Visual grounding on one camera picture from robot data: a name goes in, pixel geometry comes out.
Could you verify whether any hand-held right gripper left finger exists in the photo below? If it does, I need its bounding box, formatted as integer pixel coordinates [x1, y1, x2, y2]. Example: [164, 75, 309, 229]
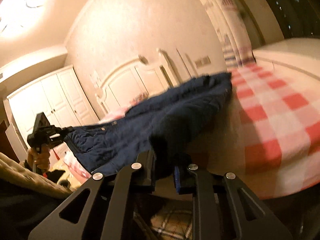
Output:
[27, 150, 157, 240]

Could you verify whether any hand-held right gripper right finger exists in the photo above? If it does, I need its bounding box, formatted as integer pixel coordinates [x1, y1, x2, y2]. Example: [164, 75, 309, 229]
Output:
[174, 163, 293, 240]

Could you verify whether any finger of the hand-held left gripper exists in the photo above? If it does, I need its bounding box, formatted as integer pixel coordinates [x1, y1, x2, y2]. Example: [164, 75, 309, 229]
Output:
[49, 133, 68, 146]
[49, 125, 74, 135]

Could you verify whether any navy blue puffer jacket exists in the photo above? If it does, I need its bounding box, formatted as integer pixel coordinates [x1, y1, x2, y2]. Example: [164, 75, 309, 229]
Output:
[64, 72, 233, 178]

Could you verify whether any person's left hand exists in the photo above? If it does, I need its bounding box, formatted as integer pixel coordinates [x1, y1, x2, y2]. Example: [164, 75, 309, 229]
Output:
[26, 145, 51, 171]

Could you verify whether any white wardrobe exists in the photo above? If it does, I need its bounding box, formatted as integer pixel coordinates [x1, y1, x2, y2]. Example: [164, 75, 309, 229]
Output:
[7, 64, 101, 151]

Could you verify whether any white bed headboard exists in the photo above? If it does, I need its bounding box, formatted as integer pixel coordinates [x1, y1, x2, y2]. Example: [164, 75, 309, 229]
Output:
[94, 48, 176, 121]

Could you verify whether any red white checked blanket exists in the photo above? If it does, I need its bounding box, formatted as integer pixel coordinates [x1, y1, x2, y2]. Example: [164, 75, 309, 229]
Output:
[100, 61, 320, 198]

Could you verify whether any round ceiling light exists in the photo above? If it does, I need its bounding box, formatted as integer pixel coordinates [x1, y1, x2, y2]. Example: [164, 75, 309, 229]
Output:
[0, 0, 49, 39]

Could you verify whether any white bay window platform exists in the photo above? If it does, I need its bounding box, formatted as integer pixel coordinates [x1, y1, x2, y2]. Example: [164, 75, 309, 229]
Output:
[252, 37, 320, 81]

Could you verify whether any sailboat print curtain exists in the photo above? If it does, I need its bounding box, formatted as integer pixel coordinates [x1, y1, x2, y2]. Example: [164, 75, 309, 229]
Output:
[189, 0, 256, 68]

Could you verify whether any dark window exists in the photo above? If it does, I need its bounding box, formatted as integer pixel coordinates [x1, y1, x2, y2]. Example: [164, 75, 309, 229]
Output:
[259, 0, 320, 41]

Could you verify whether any white wall notice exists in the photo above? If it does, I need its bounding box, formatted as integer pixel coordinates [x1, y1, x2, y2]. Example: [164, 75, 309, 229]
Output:
[89, 71, 101, 86]

